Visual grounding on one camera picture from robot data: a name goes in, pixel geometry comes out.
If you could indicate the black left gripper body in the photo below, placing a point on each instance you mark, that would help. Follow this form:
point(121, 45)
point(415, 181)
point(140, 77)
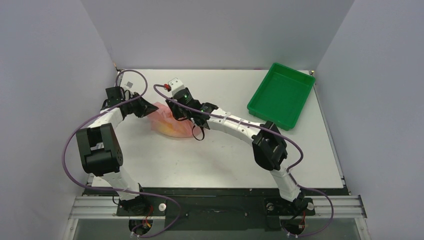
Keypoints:
point(137, 107)

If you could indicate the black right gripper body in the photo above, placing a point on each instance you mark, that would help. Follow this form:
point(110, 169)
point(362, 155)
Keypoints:
point(178, 108)

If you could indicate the pink plastic bag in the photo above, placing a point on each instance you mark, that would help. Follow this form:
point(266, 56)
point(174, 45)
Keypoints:
point(163, 122)

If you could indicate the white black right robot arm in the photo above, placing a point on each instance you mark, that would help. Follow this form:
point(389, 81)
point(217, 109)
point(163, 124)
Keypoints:
point(269, 147)

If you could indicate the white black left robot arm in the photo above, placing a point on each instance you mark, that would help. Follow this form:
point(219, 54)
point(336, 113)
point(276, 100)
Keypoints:
point(98, 145)

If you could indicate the green plastic tray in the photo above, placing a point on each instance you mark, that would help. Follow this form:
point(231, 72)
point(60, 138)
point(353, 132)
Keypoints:
point(281, 96)

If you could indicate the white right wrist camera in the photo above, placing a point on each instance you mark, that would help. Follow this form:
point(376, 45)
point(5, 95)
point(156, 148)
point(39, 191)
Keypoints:
point(175, 85)

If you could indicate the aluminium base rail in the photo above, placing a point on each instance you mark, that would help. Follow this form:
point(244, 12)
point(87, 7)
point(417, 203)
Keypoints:
point(102, 207)

